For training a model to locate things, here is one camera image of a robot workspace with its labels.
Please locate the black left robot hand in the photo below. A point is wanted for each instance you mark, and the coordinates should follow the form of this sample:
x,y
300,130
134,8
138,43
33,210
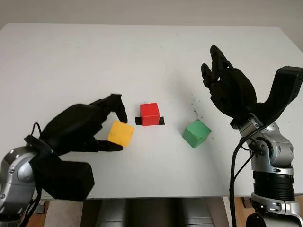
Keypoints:
x,y
73,127

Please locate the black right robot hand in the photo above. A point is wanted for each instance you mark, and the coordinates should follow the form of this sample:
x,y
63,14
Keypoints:
x,y
236,92

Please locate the yellow wooden block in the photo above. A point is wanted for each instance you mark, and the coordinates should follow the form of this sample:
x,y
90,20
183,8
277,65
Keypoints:
x,y
120,133

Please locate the green wooden block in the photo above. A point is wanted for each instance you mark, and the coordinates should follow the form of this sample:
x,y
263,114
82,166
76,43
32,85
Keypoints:
x,y
196,133

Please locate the red wooden block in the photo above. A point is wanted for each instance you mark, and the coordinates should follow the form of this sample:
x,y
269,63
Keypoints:
x,y
149,114

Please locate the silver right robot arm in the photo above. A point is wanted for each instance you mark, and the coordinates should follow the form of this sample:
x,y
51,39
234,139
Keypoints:
x,y
277,151

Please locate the black tape strip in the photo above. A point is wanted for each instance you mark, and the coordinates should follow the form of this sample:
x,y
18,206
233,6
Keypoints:
x,y
137,121

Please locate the grey robot body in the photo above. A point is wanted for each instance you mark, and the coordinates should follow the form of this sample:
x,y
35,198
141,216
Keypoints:
x,y
151,212

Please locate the white table leg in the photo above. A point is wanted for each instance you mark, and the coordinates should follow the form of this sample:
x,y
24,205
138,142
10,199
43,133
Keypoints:
x,y
226,212

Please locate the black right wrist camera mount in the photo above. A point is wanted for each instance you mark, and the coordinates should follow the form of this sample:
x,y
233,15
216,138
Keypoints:
x,y
284,89

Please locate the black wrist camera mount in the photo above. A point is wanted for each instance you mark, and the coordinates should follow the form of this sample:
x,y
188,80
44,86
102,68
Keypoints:
x,y
66,177
284,89

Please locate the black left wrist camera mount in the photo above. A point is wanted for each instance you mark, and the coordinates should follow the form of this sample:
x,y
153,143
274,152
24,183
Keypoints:
x,y
66,177

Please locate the grey table frame bar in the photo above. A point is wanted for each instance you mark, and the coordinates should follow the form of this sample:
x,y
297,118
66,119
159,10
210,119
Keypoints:
x,y
40,206
247,203

